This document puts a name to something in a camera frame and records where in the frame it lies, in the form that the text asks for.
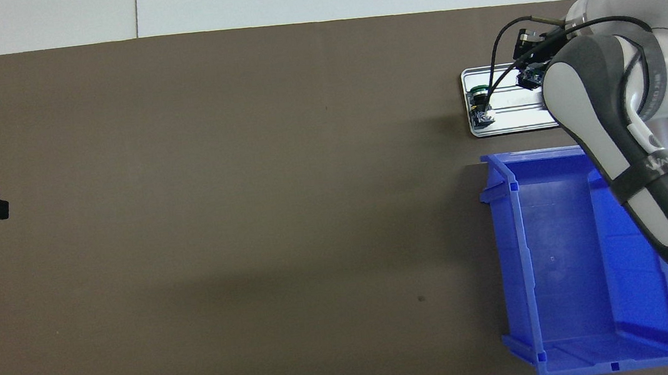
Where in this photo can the silver metal tray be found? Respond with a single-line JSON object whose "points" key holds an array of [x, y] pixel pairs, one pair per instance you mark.
{"points": [[520, 113]]}

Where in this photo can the brown table mat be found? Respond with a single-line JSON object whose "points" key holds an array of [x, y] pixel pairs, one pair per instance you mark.
{"points": [[250, 222]]}

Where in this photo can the blue plastic storage bin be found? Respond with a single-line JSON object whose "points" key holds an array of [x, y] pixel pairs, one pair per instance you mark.
{"points": [[569, 261]]}

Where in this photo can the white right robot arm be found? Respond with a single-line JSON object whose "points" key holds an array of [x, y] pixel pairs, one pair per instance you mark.
{"points": [[617, 136]]}

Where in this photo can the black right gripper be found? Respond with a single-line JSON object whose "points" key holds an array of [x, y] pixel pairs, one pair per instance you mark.
{"points": [[553, 43]]}

